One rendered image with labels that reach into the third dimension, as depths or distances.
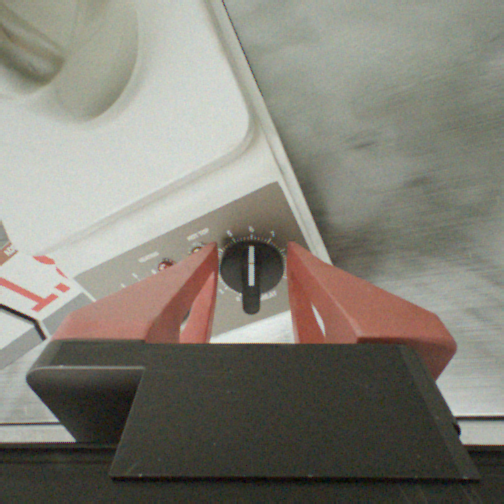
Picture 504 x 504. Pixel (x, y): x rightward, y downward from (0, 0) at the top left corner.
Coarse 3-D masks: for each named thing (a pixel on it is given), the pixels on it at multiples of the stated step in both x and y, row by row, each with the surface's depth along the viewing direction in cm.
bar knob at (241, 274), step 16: (224, 256) 14; (240, 256) 13; (256, 256) 12; (272, 256) 13; (224, 272) 14; (240, 272) 14; (256, 272) 12; (272, 272) 14; (240, 288) 14; (256, 288) 13; (272, 288) 15; (256, 304) 13
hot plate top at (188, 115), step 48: (144, 0) 10; (192, 0) 10; (192, 48) 10; (144, 96) 10; (192, 96) 10; (240, 96) 10; (0, 144) 12; (48, 144) 12; (96, 144) 11; (144, 144) 11; (192, 144) 10; (240, 144) 10; (0, 192) 12; (48, 192) 12; (96, 192) 11; (144, 192) 11; (48, 240) 12
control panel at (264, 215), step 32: (256, 192) 12; (192, 224) 13; (224, 224) 13; (256, 224) 13; (288, 224) 13; (128, 256) 14; (160, 256) 14; (96, 288) 15; (224, 288) 15; (224, 320) 16; (256, 320) 16
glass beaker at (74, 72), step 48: (0, 0) 6; (48, 0) 7; (96, 0) 8; (0, 48) 7; (48, 48) 7; (96, 48) 8; (144, 48) 10; (0, 96) 8; (48, 96) 8; (96, 96) 9
